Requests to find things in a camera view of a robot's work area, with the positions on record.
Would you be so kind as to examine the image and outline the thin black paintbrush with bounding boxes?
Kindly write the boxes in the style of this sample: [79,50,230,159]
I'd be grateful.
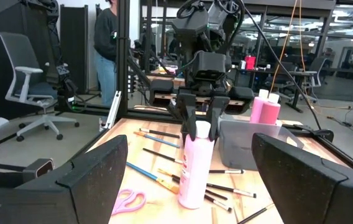
[142,147,184,164]
[138,127,181,139]
[205,188,229,201]
[208,169,245,174]
[237,202,275,224]
[170,177,233,213]

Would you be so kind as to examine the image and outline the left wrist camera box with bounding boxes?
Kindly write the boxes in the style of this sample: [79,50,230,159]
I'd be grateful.
[191,51,227,82]

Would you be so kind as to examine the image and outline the grey background office chair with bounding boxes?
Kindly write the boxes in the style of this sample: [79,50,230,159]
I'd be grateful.
[306,57,328,103]

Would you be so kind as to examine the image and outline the silver aluminium extrusion bar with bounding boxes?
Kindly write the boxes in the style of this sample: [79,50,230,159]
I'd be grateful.
[98,90,122,131]

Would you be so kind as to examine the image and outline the clear plastic storage bin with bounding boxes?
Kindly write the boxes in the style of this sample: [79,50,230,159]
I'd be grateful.
[218,116,305,171]

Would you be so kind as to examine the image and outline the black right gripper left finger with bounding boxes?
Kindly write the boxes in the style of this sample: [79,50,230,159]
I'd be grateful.
[0,134,129,224]

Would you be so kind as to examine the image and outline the black rail clamp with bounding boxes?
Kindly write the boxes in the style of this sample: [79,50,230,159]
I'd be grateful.
[313,129,335,142]

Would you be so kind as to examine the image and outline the light pink paint bottle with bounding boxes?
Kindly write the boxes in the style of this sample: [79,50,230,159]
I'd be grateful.
[178,120,215,210]
[250,89,270,124]

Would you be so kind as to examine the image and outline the hot pink paint bottle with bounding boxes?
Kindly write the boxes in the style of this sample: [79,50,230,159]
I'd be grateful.
[259,93,282,126]

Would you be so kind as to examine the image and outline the pink scissors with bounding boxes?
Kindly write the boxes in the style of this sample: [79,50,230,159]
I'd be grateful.
[111,189,147,216]

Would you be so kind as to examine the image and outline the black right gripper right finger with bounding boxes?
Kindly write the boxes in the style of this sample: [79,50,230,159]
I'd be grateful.
[251,133,353,224]

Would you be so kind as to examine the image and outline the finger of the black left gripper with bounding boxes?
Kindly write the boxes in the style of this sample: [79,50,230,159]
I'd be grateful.
[206,95,231,142]
[176,92,198,142]

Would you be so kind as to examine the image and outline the black paintbrush tan tail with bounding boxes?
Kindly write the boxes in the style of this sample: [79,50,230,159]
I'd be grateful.
[157,167,257,199]

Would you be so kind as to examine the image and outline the person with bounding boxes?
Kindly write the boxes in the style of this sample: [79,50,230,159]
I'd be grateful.
[93,0,118,106]

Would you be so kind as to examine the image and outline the red container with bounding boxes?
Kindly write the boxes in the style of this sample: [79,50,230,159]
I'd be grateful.
[244,55,257,71]

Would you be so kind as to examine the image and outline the thin blue paintbrush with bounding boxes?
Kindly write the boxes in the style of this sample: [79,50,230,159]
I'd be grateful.
[133,131,181,149]

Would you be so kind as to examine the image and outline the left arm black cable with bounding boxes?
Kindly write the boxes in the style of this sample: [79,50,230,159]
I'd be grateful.
[235,0,323,131]

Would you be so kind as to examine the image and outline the small grey table camera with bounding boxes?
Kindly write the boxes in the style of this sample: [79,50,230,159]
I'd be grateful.
[22,157,55,184]

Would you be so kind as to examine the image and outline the yellow hanging cable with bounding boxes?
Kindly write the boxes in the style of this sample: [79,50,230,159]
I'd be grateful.
[298,0,313,106]
[268,0,298,94]

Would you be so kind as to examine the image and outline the grey white office chair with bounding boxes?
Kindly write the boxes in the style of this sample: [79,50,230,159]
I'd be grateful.
[0,32,80,142]

